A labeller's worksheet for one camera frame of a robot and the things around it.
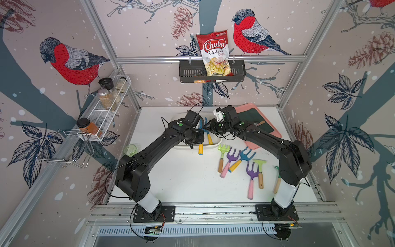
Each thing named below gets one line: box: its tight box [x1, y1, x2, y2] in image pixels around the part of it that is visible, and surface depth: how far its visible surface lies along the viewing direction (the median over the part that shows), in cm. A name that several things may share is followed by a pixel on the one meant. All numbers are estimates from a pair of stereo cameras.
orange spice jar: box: [76, 117, 103, 138], surface depth 62 cm
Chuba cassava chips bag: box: [195, 29, 234, 77], surface depth 85 cm
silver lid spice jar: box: [97, 87, 117, 112], surface depth 74 cm
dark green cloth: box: [236, 108, 275, 133], surface depth 116 cm
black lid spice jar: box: [98, 77, 114, 91], surface depth 76 cm
